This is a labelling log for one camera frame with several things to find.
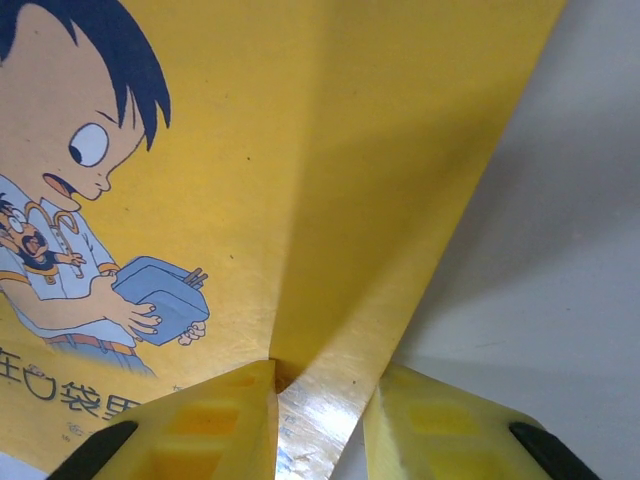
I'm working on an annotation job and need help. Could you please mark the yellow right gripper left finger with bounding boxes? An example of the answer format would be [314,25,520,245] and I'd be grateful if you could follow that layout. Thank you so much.
[47,359,279,480]

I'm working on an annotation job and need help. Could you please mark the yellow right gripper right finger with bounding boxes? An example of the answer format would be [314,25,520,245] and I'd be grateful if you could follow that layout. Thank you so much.
[362,362,604,480]

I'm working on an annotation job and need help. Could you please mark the yellow cartoon comic book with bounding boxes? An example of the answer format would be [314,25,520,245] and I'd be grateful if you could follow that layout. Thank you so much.
[0,0,571,480]

